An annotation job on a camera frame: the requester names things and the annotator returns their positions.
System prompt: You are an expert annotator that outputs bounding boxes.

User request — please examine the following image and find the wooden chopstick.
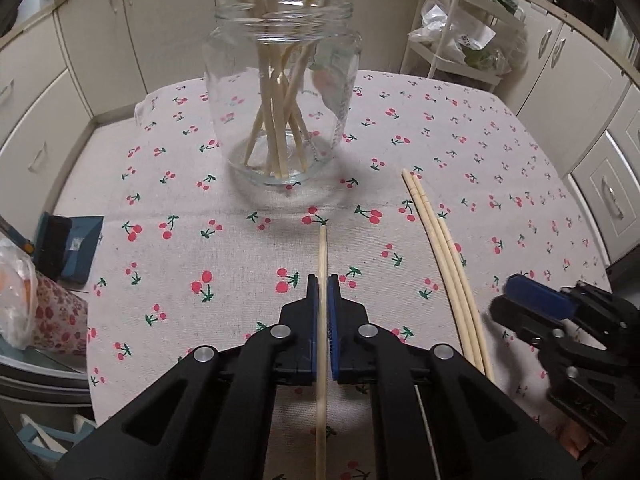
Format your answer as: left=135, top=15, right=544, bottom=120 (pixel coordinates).
left=244, top=0, right=303, bottom=177
left=203, top=0, right=312, bottom=184
left=253, top=0, right=279, bottom=177
left=265, top=0, right=288, bottom=179
left=436, top=214, right=496, bottom=382
left=314, top=226, right=329, bottom=480
left=269, top=0, right=350, bottom=176
left=401, top=169, right=476, bottom=364
left=408, top=170, right=489, bottom=376
left=281, top=44, right=308, bottom=174

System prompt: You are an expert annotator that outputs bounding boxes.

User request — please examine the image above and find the clear glass jar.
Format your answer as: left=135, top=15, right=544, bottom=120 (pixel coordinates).
left=203, top=0, right=361, bottom=185

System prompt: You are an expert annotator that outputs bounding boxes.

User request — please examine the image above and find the cherry print tablecloth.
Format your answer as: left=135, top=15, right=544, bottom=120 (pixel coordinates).
left=52, top=68, right=614, bottom=480

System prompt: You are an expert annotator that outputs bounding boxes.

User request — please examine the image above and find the blue dustpan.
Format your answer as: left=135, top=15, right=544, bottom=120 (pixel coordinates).
left=32, top=212, right=104, bottom=286

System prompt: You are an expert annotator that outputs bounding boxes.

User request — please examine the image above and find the floral trash bin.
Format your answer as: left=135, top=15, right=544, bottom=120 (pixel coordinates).
left=0, top=237, right=88, bottom=356

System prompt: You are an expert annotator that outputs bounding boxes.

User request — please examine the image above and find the white rolling cart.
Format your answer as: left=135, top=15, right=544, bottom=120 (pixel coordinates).
left=400, top=0, right=528, bottom=90

